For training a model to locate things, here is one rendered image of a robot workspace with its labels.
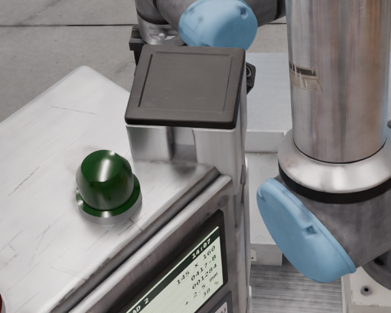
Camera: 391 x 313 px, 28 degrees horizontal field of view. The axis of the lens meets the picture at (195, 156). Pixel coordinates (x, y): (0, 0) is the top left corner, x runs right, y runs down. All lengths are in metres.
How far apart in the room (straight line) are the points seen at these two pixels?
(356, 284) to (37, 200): 0.66
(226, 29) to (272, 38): 1.79
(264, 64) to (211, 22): 0.49
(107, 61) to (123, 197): 2.31
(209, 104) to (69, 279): 0.09
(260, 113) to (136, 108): 0.93
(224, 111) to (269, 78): 0.98
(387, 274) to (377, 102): 0.30
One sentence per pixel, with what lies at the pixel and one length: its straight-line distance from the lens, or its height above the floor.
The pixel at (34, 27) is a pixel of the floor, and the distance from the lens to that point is 2.81.
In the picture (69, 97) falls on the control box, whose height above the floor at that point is 1.47.
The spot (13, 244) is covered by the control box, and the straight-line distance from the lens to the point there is 0.31.
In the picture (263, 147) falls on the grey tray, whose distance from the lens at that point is 1.17.
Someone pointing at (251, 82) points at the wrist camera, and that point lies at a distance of 1.05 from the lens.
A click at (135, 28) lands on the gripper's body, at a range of 1.04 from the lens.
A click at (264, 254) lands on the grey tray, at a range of 1.04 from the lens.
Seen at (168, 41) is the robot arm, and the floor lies 1.08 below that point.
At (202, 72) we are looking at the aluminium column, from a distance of 0.33.
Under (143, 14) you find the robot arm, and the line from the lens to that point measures 0.97.
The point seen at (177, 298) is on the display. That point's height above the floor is 1.43.
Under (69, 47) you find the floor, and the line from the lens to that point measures 2.69.
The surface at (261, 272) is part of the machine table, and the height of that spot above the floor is 0.83.
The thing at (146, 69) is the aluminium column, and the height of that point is 1.50.
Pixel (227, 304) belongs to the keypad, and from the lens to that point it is 0.39.
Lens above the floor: 1.72
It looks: 49 degrees down
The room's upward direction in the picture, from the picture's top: 6 degrees counter-clockwise
